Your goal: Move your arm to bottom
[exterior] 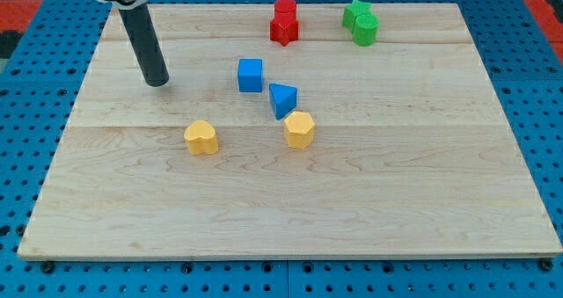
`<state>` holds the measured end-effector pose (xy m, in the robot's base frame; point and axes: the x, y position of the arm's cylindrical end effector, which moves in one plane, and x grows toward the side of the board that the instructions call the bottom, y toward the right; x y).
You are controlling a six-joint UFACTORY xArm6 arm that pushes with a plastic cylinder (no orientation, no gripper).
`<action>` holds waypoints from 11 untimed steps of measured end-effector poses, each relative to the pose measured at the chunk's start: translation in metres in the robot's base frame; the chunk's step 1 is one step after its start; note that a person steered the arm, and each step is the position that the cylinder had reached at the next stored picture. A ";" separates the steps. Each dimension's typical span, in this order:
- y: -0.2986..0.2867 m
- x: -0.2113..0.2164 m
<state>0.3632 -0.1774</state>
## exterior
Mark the yellow hexagon block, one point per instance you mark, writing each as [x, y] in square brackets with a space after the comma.
[299, 130]

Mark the red star block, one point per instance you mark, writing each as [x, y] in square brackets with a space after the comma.
[284, 30]

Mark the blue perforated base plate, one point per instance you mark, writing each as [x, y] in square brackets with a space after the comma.
[39, 86]

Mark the red cylinder block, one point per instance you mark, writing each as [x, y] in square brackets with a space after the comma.
[285, 10]

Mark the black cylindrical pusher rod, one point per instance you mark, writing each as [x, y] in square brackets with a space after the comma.
[142, 36]

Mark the yellow heart block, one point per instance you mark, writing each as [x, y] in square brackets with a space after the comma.
[201, 138]

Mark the blue triangle block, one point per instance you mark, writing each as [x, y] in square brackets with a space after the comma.
[283, 99]

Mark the wooden board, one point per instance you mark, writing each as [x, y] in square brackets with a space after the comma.
[412, 157]

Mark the blue cube block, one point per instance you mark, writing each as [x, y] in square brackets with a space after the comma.
[250, 75]

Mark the green cylinder block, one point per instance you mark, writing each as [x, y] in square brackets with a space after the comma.
[365, 30]

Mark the green star block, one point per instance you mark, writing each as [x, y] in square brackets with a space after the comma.
[353, 11]

